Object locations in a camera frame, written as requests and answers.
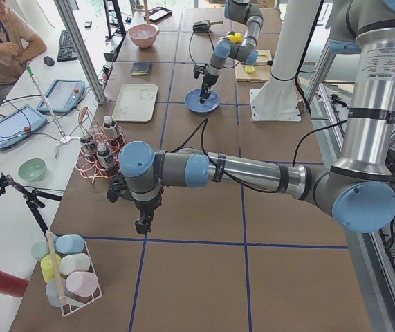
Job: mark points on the white cup in basket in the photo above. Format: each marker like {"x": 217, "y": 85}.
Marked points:
{"x": 73, "y": 263}

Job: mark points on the bottle white cap right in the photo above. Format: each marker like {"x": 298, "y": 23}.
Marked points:
{"x": 88, "y": 147}

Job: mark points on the grey cup in basket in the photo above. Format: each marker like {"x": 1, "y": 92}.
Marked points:
{"x": 52, "y": 293}

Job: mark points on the cream bear tray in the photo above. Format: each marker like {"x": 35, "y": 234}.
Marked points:
{"x": 135, "y": 103}

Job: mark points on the bottle white cap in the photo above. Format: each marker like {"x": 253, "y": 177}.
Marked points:
{"x": 88, "y": 147}
{"x": 110, "y": 129}
{"x": 107, "y": 160}

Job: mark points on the black keyboard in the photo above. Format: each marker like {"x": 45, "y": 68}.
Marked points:
{"x": 66, "y": 49}

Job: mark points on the blue teach pendant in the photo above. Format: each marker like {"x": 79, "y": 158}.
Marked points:
{"x": 19, "y": 124}
{"x": 64, "y": 95}

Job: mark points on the pink cup in basket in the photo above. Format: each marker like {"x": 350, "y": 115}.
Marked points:
{"x": 82, "y": 283}

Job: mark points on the stick with green tip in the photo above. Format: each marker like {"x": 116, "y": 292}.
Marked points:
{"x": 64, "y": 139}

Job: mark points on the blue teach pendant far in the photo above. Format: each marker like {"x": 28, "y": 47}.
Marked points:
{"x": 64, "y": 95}

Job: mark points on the metal ice scoop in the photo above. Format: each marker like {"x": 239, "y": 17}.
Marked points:
{"x": 204, "y": 25}

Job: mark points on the blue teach pendant near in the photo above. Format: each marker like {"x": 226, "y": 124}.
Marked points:
{"x": 19, "y": 124}

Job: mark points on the green bowl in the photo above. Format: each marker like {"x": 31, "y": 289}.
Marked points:
{"x": 33, "y": 170}

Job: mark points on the bottle white cap bottom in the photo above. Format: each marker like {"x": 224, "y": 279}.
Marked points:
{"x": 107, "y": 160}

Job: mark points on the white wire cup basket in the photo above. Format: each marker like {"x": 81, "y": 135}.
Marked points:
{"x": 71, "y": 303}

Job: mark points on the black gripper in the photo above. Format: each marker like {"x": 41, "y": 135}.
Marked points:
{"x": 147, "y": 207}
{"x": 208, "y": 80}

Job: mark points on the grey folded cloth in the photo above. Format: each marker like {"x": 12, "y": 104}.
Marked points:
{"x": 141, "y": 69}

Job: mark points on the black tray far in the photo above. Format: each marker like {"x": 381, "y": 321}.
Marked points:
{"x": 158, "y": 14}

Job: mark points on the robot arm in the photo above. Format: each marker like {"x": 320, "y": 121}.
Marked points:
{"x": 242, "y": 12}
{"x": 220, "y": 212}

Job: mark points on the pink bowl with ice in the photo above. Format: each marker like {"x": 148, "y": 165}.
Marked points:
{"x": 143, "y": 35}

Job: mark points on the yellow cup in basket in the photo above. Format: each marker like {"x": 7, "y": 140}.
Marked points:
{"x": 46, "y": 265}

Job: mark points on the aluminium frame post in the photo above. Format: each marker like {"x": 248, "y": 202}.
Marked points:
{"x": 68, "y": 18}

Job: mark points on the wooden cutting board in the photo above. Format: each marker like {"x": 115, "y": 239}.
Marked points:
{"x": 258, "y": 72}

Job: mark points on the bottle white cap left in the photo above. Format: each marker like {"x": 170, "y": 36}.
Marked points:
{"x": 110, "y": 129}

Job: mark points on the yellow lemon back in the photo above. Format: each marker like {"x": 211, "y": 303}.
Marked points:
{"x": 238, "y": 38}

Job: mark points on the lemon half slice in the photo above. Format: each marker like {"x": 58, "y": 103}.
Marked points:
{"x": 249, "y": 69}

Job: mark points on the black camera tripod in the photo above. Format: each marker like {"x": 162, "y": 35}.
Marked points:
{"x": 31, "y": 198}

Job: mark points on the copper wire bottle rack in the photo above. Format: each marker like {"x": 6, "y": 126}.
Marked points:
{"x": 91, "y": 170}

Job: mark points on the blue cup in basket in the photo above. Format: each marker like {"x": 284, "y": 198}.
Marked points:
{"x": 69, "y": 244}

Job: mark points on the seated person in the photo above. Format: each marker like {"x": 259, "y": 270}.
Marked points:
{"x": 19, "y": 43}

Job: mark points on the red cylinder tube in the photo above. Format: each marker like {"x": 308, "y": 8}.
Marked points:
{"x": 12, "y": 285}

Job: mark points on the black computer mouse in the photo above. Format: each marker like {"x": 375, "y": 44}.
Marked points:
{"x": 49, "y": 61}

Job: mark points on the green cup in basket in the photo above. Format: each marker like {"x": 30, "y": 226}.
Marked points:
{"x": 40, "y": 249}

